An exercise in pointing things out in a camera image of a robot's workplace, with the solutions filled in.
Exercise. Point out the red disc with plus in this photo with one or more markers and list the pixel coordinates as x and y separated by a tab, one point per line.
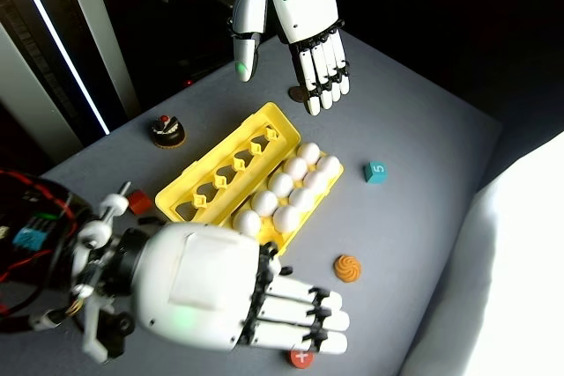
302	358

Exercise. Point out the white sheet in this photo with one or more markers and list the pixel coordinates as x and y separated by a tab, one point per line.
506	261

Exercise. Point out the brown round toy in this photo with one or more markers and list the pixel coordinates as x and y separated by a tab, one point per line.
296	93

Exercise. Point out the chocolate toy cake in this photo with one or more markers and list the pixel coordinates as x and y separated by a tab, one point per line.
167	131

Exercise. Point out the bright light strip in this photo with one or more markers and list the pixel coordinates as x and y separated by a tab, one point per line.
57	41

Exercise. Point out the grey table cloth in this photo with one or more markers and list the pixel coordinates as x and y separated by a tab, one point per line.
418	217

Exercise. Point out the grey white panel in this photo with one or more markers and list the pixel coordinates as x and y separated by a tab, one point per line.
26	98

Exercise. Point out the teal number block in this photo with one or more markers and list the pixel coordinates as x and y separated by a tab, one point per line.
375	172

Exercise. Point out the red toy block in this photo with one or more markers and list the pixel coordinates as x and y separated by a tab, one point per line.
140	202

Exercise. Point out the orange swirl toy cookie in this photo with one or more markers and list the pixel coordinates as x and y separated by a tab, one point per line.
347	268

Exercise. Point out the white pillar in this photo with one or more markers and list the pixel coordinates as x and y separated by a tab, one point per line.
101	32

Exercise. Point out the yellow plastic egg box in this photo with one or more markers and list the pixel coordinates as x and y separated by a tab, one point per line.
229	151

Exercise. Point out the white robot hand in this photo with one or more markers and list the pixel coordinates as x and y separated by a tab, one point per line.
304	2
198	279

